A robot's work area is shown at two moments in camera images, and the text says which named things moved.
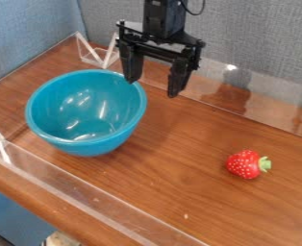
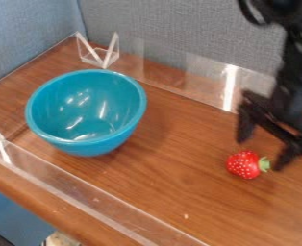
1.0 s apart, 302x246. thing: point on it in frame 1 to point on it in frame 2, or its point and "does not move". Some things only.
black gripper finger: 180,72 to 292,152
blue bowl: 82,110 does not move
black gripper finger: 131,61 to 244,126
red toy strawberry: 246,164 does not move
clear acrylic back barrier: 266,94 does not move
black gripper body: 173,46 to 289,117
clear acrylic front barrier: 89,201 does not move
